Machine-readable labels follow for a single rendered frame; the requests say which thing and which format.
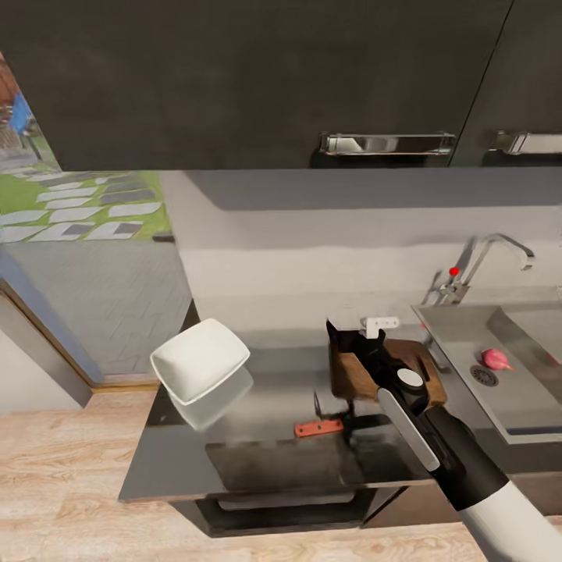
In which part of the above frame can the vidalia onion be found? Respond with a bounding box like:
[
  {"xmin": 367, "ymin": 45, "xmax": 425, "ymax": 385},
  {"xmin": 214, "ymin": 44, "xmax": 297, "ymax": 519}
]
[{"xmin": 481, "ymin": 350, "xmax": 513, "ymax": 370}]

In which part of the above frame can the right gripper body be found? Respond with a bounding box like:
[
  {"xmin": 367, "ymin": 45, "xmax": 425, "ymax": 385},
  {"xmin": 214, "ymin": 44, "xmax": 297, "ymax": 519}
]
[{"xmin": 337, "ymin": 329, "xmax": 387, "ymax": 366}]

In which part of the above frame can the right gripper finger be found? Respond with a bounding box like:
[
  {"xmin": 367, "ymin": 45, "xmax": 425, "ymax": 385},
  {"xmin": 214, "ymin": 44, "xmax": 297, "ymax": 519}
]
[{"xmin": 326, "ymin": 320, "xmax": 340, "ymax": 343}]

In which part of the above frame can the parer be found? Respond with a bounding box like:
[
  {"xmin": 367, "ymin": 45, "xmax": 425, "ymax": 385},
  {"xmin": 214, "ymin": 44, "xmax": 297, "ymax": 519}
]
[{"xmin": 294, "ymin": 414, "xmax": 392, "ymax": 438}]

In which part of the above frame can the cutting board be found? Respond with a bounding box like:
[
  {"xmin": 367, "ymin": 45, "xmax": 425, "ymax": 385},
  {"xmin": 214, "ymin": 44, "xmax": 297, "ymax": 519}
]
[{"xmin": 329, "ymin": 337, "xmax": 447, "ymax": 407}]

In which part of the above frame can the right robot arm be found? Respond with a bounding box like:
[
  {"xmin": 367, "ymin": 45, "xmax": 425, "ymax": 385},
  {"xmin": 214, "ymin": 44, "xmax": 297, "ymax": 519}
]
[{"xmin": 326, "ymin": 316, "xmax": 562, "ymax": 562}]

